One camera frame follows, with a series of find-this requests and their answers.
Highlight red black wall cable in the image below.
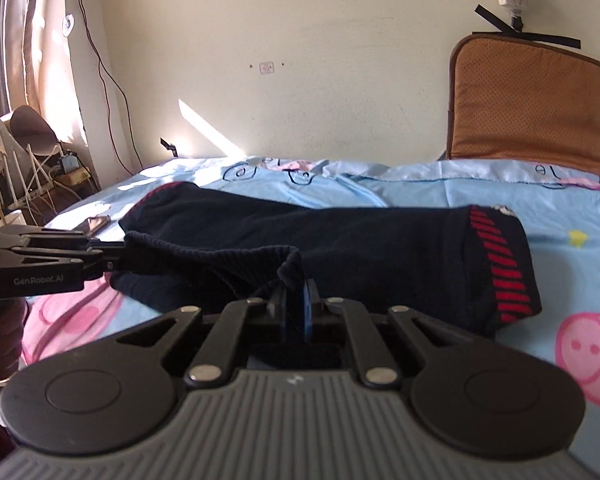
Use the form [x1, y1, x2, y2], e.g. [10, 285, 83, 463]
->
[61, 0, 146, 176]

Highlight light blue cartoon bedsheet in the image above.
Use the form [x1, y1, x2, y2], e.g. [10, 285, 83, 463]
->
[50, 158, 600, 473]

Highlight cluttered white cables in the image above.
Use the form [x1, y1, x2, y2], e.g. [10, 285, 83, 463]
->
[0, 142, 102, 221]

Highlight beige curtain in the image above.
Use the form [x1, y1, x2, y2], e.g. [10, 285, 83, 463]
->
[0, 0, 87, 148]

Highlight smartphone on bed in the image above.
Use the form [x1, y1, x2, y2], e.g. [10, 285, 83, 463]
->
[74, 214, 111, 236]

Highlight person left hand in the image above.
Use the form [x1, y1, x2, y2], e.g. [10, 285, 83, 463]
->
[0, 298, 28, 382]

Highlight dark patterned knit sweater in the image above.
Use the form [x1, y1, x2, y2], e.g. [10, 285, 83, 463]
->
[110, 182, 542, 337]

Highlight small wall sticker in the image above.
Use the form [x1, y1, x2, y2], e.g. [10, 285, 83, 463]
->
[259, 62, 275, 75]

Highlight brown perforated headboard cushion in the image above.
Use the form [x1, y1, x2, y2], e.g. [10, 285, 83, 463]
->
[445, 34, 600, 177]

